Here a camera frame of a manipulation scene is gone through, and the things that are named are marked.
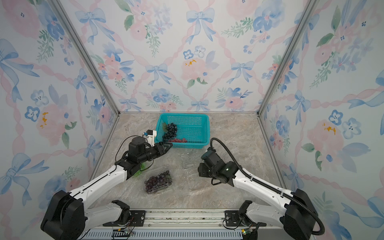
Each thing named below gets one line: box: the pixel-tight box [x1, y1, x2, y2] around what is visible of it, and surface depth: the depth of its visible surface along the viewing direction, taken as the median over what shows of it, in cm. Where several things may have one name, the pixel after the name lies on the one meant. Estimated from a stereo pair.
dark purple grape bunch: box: [144, 170, 173, 192], surface depth 81 cm
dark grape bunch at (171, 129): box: [162, 122, 178, 140], surface depth 105 cm
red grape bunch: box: [168, 138, 188, 143], surface depth 102 cm
